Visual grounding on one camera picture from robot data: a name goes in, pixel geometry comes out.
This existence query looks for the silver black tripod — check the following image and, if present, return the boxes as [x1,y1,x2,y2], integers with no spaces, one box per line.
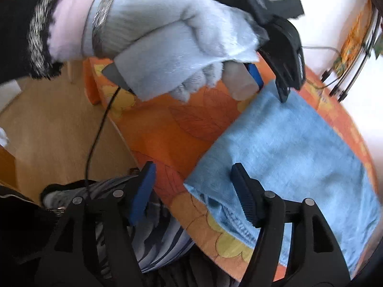
[321,4,383,102]

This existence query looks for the light blue denim pants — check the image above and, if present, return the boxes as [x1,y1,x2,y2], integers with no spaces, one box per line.
[183,79,382,276]

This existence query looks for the silver bracelet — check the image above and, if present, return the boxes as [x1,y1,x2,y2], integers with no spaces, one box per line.
[90,0,122,59]

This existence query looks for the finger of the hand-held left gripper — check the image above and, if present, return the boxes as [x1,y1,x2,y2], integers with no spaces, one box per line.
[245,62,264,88]
[259,18,306,103]

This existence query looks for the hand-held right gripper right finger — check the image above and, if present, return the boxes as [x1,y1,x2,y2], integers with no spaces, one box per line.
[230,163,350,287]

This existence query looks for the orange floral tablecloth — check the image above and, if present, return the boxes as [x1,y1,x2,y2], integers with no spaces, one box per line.
[82,57,377,281]

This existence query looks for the person's left hand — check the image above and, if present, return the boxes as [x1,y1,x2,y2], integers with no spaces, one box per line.
[91,0,268,102]

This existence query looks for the orange patterned scarf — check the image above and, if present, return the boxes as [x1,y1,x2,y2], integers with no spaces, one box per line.
[333,0,383,75]

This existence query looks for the person's left forearm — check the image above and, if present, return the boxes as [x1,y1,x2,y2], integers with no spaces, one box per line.
[0,0,120,81]

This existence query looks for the grey black slipper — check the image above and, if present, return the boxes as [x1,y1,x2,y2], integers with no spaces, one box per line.
[40,179,96,213]

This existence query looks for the thin black cable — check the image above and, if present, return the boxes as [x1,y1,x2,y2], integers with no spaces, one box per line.
[84,86,122,187]
[302,45,342,90]

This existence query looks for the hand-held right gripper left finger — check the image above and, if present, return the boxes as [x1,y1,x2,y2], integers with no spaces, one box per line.
[34,161,158,287]

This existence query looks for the black jacket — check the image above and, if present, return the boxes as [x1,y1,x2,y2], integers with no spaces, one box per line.
[0,185,60,287]

